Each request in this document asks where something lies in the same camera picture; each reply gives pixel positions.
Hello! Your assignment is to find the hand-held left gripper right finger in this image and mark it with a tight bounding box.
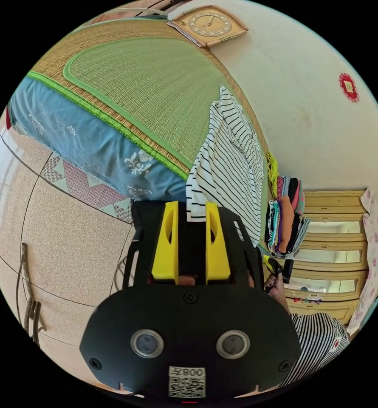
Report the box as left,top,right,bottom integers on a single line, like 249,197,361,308
205,202,231,285

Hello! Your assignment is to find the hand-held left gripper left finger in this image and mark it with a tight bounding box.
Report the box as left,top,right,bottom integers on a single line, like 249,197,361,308
151,201,179,285

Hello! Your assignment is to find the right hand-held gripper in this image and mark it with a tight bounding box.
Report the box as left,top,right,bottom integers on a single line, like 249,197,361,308
262,255,285,293

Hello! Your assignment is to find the white black-striped long sleeve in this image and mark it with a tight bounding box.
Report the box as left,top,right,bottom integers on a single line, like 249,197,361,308
186,85,266,248

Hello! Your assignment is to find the person's right hand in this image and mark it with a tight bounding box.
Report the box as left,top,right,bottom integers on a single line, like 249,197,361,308
264,273,291,315

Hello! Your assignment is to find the pile of clothes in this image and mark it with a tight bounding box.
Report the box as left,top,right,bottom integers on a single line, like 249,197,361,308
264,151,312,258

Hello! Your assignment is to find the cream cupboard with mirrors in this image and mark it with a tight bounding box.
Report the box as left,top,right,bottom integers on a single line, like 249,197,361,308
284,189,369,326

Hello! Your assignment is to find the person's body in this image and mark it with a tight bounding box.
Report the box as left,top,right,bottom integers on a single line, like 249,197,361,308
276,312,351,388

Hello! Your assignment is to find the white floral curtain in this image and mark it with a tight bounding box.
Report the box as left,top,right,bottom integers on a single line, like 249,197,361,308
346,187,378,336

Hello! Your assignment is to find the bed with green woven mat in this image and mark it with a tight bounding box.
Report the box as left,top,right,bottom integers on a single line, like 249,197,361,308
6,12,273,224

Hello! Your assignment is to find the red round wall ornament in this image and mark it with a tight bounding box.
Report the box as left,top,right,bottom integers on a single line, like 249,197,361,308
338,72,361,103

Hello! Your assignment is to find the square beige wall clock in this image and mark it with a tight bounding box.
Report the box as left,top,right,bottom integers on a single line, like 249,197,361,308
171,5,249,49

